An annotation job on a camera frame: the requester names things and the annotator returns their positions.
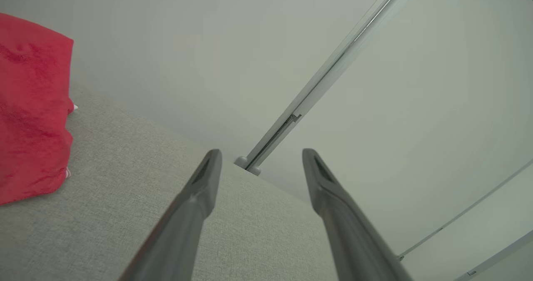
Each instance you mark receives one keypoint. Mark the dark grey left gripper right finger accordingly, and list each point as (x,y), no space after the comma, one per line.
(354,247)

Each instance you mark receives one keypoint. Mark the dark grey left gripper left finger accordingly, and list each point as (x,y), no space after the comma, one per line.
(183,231)

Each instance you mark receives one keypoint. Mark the red shirt with white sleeves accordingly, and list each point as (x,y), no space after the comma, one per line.
(33,106)

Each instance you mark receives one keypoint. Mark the thin grey partition post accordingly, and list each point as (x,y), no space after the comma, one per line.
(400,257)

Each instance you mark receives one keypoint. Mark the grey panel base rail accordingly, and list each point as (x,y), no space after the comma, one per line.
(499,256)

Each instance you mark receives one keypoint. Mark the grey partition post with feet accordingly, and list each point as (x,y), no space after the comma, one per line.
(320,85)

